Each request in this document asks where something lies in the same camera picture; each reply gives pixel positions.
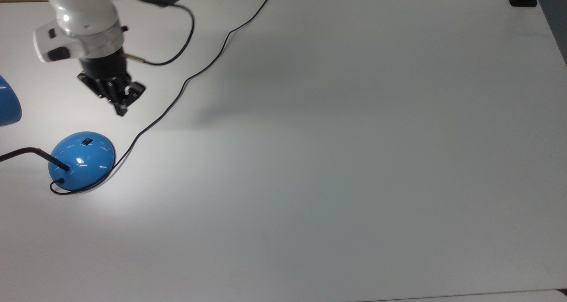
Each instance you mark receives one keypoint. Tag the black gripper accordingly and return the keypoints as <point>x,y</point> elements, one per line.
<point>104,74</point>

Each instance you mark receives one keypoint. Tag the blue gooseneck desk lamp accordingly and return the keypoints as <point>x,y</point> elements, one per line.
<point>84,160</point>

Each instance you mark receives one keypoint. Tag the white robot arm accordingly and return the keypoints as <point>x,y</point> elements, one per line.
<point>79,9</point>

